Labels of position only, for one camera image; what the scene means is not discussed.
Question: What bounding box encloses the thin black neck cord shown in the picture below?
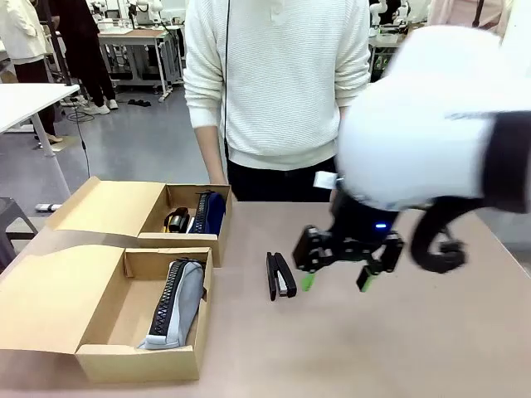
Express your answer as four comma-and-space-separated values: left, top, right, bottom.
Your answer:
222, 0, 232, 159

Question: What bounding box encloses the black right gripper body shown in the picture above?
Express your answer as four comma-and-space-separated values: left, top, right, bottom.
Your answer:
329, 188, 395, 265

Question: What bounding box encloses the navy blue pencil case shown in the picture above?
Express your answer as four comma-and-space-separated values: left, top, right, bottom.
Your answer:
191, 189, 227, 236

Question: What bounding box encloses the small open cardboard box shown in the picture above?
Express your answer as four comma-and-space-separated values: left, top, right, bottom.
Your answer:
44, 176, 232, 269

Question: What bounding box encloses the wood-topped work table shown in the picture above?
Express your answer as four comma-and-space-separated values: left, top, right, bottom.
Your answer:
98, 27, 186, 104

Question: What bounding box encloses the large open cardboard box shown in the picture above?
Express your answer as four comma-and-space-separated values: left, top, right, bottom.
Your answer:
0, 244, 215, 385

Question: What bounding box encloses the black right arm cable sleeve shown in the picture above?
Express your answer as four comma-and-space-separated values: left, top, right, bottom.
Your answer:
409, 111, 531, 274

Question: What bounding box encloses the bystander in black clothes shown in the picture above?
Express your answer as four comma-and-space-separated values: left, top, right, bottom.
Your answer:
53, 0, 119, 115

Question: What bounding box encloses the white side table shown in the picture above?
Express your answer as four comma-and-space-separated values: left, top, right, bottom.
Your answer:
0, 84, 80, 200

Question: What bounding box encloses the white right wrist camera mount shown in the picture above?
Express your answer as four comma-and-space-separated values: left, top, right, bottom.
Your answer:
314, 171, 345, 190

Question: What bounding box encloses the black floor cable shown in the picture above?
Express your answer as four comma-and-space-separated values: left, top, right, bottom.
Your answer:
61, 94, 91, 180

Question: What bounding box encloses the gray Campus pencil case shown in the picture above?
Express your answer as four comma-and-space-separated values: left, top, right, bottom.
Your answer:
136, 257, 207, 352

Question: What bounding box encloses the person in white sweater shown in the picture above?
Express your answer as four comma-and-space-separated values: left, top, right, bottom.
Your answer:
183, 0, 372, 203

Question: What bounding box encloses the bystander in white coat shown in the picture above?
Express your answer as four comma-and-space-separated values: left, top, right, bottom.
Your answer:
0, 0, 63, 145

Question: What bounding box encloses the black stapler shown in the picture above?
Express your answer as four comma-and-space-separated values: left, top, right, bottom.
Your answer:
266, 251, 298, 302
165, 206, 192, 233

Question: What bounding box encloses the bystander in pink top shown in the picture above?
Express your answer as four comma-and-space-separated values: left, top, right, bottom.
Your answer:
426, 0, 506, 36

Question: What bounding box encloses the person's right forearm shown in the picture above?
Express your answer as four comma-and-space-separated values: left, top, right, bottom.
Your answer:
194, 124, 229, 177

